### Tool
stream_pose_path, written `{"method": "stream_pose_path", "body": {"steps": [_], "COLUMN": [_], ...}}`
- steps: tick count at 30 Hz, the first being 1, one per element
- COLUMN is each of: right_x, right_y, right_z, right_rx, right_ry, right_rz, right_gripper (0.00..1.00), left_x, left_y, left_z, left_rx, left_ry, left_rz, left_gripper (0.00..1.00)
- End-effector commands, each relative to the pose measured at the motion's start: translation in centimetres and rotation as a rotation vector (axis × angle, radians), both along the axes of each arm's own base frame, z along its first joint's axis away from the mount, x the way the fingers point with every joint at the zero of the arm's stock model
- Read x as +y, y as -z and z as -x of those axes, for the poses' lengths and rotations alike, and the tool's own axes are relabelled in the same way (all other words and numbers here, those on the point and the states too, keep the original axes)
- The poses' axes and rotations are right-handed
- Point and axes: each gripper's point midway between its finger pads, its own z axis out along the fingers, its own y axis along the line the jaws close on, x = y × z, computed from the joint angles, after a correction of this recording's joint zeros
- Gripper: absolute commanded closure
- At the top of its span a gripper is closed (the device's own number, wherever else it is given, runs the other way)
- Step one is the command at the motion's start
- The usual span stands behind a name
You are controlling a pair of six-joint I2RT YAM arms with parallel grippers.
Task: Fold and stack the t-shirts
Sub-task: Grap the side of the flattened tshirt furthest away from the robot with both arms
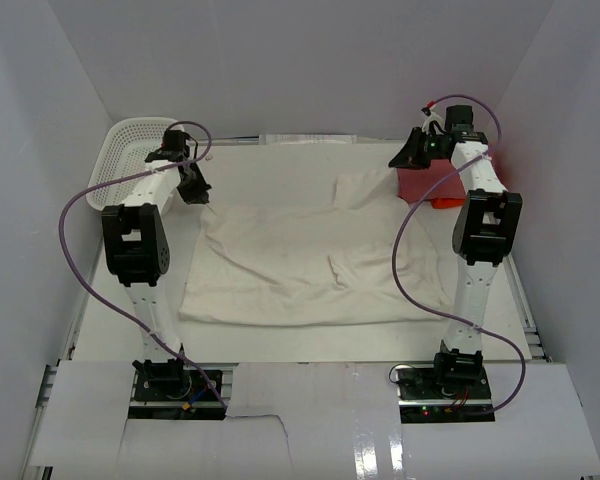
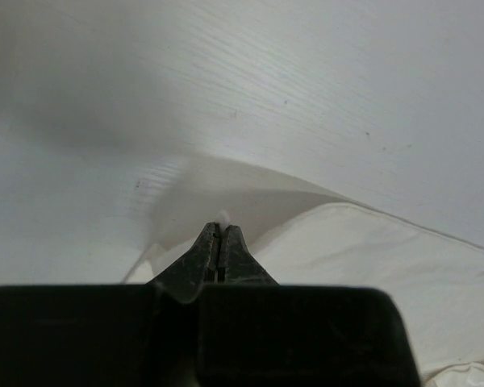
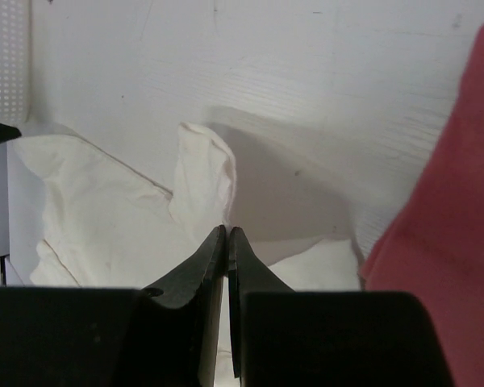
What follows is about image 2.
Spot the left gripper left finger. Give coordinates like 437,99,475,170
149,223,220,304

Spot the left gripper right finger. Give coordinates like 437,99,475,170
217,226,277,285

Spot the white t shirt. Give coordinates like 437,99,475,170
126,157,484,386

